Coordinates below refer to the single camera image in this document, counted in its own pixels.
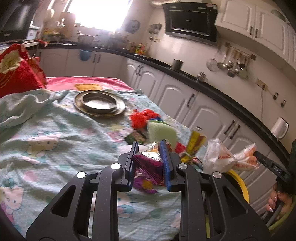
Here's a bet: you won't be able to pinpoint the white upper cabinets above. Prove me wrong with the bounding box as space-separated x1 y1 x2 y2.
215 1 295 69

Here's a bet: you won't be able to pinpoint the white lower cabinets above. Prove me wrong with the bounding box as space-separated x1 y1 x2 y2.
36 48 287 216

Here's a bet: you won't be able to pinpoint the round metal plate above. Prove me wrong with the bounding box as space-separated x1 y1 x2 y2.
73 90 126 118

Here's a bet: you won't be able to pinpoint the round metal pan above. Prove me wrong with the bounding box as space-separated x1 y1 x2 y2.
80 92 118 114

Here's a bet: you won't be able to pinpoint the right hand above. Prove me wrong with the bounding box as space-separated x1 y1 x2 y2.
266 183 293 220

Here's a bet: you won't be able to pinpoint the green sponge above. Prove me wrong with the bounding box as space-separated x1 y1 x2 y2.
147 120 178 149

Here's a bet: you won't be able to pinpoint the white cabinets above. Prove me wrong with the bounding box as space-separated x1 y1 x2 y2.
215 1 295 69
36 48 287 216

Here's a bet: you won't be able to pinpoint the steel teapot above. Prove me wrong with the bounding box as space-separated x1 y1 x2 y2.
197 72 207 82

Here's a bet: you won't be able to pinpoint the white orange plastic bag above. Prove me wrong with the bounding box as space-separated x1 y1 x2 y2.
202 138 259 174

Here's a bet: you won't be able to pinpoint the hanging kitchen utensils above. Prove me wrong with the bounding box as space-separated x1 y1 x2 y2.
217 45 252 80

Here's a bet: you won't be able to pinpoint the hello kitty tablecloth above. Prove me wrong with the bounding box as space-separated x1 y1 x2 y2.
1 89 191 240

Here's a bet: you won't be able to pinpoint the white electric kettle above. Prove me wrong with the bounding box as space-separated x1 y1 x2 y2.
270 117 289 140

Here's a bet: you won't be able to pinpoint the black range hood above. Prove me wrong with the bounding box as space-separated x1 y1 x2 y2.
162 2 218 46

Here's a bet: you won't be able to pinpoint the blue hanging cloth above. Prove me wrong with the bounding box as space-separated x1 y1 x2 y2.
79 50 93 62

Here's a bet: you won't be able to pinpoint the red plastic bag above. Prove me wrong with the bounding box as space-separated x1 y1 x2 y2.
130 109 160 130

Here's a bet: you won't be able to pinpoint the wall power socket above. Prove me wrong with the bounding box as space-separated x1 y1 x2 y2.
255 78 268 91

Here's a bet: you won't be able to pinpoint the hanging strainer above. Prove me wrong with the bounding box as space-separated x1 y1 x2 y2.
206 47 221 72

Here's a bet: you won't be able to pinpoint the yellow rimmed trash bin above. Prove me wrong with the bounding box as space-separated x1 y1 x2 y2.
203 170 249 238

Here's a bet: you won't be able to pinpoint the red floral cushion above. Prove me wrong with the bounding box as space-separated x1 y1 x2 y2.
1 44 46 97

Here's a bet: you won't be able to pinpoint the pink red blanket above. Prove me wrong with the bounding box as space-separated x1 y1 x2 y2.
46 76 133 91

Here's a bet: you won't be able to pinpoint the black countertop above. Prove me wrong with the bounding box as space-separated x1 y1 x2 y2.
0 39 291 160

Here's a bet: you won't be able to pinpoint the condiment bottles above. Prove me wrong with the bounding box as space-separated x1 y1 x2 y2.
129 42 149 56

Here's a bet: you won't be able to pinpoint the steel cooking pot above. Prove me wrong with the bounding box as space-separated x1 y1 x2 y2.
77 30 95 48

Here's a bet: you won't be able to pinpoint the yellow red snack wrapper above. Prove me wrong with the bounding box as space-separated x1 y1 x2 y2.
180 126 207 163

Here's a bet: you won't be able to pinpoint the dark metal cup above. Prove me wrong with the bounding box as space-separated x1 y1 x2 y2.
171 59 184 72

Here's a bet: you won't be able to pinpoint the purple snack wrapper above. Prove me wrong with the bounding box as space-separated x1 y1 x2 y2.
132 154 164 194

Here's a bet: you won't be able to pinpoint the dark green snack bag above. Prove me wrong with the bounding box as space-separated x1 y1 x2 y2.
124 130 148 145

